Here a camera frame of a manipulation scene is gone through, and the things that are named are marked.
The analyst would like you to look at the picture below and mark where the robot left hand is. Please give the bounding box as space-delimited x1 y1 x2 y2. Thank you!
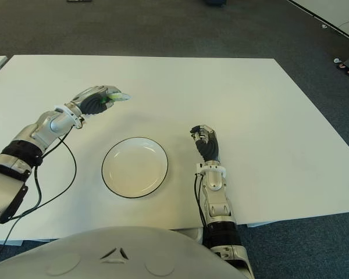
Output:
65 85 123 117

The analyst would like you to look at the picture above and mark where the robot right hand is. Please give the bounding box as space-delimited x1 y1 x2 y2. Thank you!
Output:
189 124 221 162

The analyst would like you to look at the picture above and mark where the green white toothpaste tube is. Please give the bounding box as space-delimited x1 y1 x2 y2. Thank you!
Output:
103 92 133 104

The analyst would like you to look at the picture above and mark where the white plate with black rim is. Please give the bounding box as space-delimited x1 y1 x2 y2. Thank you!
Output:
101 137 169 200

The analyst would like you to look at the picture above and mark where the white lower table board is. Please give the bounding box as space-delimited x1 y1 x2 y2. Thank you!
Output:
246 213 349 229

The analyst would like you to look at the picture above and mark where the grey robot torso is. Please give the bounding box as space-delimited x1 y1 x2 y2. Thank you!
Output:
0 226 254 279

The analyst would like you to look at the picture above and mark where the white floor board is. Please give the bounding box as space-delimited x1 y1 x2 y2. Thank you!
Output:
289 0 349 46

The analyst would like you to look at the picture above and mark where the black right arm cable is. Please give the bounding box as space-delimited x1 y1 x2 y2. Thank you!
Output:
194 173 210 236

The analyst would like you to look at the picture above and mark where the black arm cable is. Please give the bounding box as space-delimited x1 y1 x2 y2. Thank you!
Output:
0 121 78 262
194 173 210 236

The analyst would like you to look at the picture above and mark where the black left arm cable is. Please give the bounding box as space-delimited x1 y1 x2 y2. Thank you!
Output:
0 121 78 262

